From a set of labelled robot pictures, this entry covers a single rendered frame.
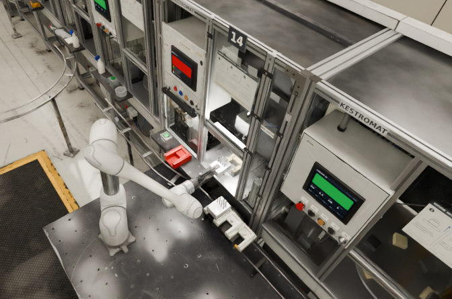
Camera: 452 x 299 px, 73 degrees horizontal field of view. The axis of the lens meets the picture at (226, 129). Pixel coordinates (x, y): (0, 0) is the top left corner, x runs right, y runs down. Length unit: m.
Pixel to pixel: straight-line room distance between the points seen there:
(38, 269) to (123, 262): 1.05
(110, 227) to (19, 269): 1.26
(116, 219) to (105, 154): 0.56
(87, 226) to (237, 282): 1.07
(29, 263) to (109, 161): 1.70
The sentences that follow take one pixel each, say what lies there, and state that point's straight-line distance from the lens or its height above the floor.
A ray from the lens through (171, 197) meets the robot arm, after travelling 1.77.
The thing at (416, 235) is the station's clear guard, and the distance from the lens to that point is 1.43.
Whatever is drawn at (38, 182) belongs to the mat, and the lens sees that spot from 3.59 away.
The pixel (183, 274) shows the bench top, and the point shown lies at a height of 0.68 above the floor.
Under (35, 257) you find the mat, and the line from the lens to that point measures 3.16.
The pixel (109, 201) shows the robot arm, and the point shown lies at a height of 0.94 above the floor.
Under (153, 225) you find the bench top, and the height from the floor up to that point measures 0.68.
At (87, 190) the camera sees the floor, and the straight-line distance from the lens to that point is 3.39.
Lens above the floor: 2.69
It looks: 44 degrees down
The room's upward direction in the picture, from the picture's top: 9 degrees clockwise
